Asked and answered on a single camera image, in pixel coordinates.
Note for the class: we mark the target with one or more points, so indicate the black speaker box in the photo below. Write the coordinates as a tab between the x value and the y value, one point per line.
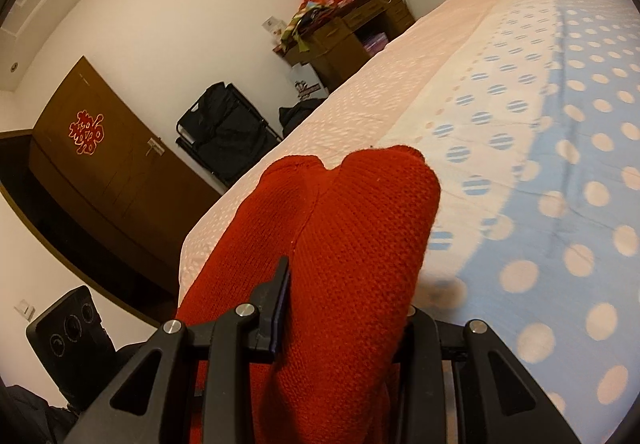
72	345

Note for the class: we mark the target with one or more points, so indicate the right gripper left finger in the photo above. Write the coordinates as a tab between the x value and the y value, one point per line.
184	371

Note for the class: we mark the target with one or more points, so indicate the blue polka dot bedspread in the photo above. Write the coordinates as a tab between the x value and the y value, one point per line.
528	113

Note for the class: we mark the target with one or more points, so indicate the dark wooden desk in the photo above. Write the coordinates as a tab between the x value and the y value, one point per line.
338	43

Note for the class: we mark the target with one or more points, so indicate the white paper bag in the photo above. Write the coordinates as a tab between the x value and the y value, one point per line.
307	83

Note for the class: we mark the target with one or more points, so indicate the white wall switch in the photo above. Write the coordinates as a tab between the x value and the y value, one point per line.
25	309

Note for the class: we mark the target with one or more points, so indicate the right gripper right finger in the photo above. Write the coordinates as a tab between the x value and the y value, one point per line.
462	384

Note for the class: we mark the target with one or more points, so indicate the dark brown wooden door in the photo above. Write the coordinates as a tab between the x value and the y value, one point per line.
133	194

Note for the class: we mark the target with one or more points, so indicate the red knitted garment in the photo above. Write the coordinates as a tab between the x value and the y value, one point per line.
355	238

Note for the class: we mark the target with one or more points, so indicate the red door decoration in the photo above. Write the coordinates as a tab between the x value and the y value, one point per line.
86	132

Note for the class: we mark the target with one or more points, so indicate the black folding chair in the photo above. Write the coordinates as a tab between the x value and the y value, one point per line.
225	133

